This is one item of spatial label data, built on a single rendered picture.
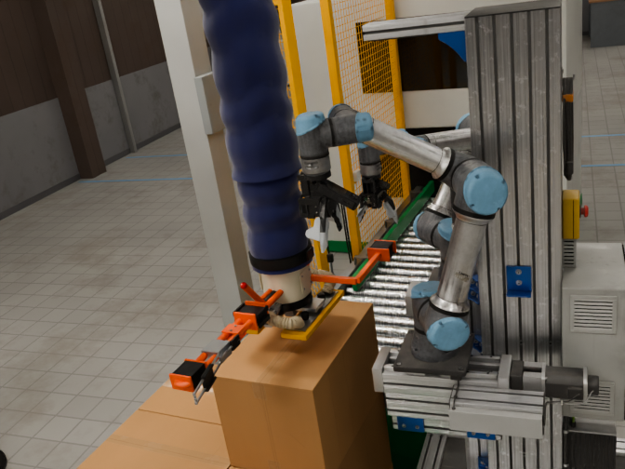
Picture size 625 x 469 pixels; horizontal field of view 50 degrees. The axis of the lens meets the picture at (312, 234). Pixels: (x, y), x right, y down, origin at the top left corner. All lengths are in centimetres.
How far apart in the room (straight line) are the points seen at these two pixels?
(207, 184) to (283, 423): 175
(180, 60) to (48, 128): 573
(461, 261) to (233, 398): 99
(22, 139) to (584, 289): 761
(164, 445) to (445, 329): 137
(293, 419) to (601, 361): 100
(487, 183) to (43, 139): 778
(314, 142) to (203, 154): 206
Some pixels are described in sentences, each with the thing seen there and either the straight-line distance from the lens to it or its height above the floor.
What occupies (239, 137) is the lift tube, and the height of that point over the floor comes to 175.
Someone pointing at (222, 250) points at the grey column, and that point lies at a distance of 389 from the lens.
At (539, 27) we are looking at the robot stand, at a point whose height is 198.
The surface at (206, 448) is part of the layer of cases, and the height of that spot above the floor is 54.
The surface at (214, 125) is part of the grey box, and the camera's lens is 363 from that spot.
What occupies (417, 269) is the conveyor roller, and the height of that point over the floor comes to 52.
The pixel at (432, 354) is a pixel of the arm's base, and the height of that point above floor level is 107.
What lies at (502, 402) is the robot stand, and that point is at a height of 95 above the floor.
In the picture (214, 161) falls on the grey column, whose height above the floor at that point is 131.
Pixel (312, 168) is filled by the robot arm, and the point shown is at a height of 174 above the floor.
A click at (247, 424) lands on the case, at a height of 75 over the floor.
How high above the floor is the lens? 222
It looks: 22 degrees down
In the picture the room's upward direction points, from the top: 9 degrees counter-clockwise
